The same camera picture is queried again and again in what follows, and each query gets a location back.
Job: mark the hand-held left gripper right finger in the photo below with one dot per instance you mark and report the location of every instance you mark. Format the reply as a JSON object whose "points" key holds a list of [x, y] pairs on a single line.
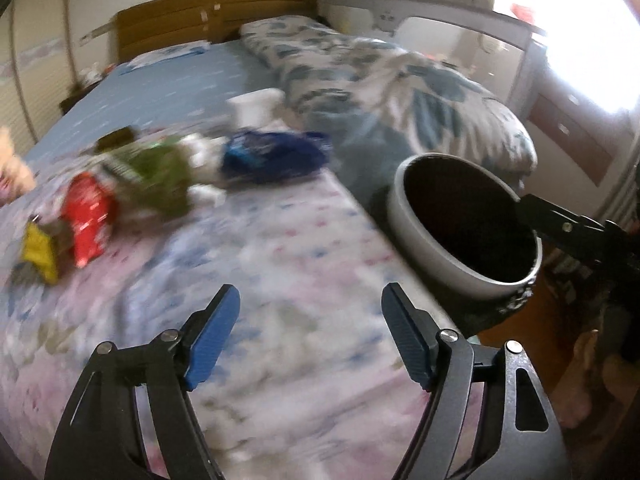
{"points": [[407, 335]]}

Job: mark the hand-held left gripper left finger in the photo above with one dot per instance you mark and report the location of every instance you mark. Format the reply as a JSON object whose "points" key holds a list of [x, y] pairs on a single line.
{"points": [[210, 340]]}

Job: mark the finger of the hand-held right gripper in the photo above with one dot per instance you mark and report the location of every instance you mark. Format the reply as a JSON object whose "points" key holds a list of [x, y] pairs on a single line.
{"points": [[560, 225]]}

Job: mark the black bin liner bag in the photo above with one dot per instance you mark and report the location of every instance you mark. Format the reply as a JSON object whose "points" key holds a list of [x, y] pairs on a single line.
{"points": [[465, 215]]}

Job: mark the white round waste bin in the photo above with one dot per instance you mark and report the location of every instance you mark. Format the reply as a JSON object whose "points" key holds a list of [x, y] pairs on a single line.
{"points": [[425, 240]]}

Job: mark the person's right hand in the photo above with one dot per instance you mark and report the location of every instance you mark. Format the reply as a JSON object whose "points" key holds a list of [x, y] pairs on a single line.
{"points": [[600, 390]]}

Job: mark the white brown drawer cabinet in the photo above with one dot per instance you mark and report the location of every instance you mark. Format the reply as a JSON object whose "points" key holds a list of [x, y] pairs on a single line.
{"points": [[570, 135]]}

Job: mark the floral pink blanket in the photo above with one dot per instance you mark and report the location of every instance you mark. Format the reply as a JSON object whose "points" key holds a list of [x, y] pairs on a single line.
{"points": [[280, 270]]}

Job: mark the red snack packet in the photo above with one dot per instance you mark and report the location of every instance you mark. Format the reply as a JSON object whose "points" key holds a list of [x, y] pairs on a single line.
{"points": [[90, 220]]}

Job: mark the green snack bag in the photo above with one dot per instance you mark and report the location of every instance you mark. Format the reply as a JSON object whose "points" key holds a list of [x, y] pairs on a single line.
{"points": [[155, 175]]}

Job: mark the crumpled white tissue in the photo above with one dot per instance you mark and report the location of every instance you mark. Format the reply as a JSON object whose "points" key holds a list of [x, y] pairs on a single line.
{"points": [[205, 160]]}

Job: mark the yellow snack packet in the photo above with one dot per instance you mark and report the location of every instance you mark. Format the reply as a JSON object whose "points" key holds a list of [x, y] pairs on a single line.
{"points": [[42, 252]]}

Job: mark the blue snack bag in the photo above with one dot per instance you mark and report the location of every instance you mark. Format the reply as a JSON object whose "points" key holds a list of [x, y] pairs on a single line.
{"points": [[275, 155]]}

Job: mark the blue leaf-print duvet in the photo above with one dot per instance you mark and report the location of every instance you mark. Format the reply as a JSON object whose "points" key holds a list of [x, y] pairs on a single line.
{"points": [[400, 85]]}

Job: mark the small dark wrapper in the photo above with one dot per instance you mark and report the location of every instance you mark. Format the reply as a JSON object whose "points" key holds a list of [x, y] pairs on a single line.
{"points": [[115, 139]]}

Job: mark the white crib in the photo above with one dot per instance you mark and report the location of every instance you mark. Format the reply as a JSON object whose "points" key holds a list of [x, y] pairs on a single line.
{"points": [[440, 35]]}

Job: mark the white paper cup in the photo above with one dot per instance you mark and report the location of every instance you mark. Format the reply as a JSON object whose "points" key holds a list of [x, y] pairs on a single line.
{"points": [[252, 107]]}

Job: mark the light blue bed sheet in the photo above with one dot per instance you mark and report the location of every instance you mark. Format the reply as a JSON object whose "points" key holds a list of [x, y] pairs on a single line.
{"points": [[170, 90]]}

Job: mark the beige teddy bear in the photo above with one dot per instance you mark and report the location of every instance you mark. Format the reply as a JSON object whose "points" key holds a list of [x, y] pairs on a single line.
{"points": [[15, 170]]}

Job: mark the dark wooden nightstand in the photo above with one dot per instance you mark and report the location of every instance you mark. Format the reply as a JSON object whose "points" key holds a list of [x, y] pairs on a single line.
{"points": [[75, 100]]}

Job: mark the white pillow blue trim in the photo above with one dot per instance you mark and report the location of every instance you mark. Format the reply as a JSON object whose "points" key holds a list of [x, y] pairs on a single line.
{"points": [[170, 52]]}

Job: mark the wooden bed headboard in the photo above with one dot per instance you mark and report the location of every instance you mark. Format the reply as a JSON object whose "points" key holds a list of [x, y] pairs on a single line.
{"points": [[170, 17]]}

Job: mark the sliding wardrobe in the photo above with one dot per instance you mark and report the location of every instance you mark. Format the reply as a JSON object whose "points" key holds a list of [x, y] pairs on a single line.
{"points": [[30, 60]]}

